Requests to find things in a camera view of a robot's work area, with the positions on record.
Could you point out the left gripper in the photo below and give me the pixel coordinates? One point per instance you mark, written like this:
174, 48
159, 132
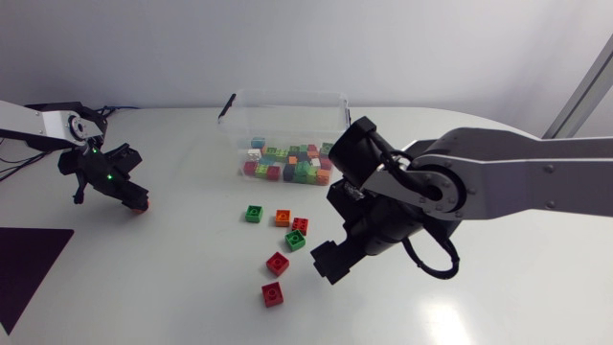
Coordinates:
103, 176

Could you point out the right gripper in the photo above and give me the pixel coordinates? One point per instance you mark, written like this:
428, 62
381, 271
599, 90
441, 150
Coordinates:
335, 261

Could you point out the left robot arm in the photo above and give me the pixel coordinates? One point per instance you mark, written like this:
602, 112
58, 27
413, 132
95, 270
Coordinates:
29, 122

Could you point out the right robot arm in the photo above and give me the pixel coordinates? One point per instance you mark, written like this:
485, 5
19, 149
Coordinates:
517, 172

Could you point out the pile of toy bricks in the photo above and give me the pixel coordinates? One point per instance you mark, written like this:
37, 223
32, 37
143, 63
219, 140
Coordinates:
282, 154

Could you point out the clear plastic container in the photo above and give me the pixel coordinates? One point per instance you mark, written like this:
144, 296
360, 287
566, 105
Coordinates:
287, 115

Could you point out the red toy brick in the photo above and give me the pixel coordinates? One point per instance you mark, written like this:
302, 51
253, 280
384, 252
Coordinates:
273, 173
326, 163
278, 263
272, 294
250, 168
300, 225

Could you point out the orange toy brick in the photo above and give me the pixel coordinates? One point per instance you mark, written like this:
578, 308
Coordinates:
282, 218
324, 177

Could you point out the lime green toy brick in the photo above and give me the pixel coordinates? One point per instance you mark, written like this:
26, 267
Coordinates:
311, 176
261, 171

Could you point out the dark toy brick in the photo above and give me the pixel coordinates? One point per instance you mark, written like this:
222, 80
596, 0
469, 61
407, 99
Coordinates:
288, 172

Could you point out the white toy brick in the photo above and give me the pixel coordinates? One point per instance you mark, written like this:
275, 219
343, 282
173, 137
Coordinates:
254, 154

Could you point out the light blue toy brick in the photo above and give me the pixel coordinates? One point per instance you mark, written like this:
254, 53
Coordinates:
257, 143

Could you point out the dark mat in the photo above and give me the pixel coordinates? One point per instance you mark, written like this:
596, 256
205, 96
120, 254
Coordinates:
24, 263

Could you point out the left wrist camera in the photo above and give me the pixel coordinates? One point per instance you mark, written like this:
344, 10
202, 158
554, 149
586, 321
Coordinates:
123, 158

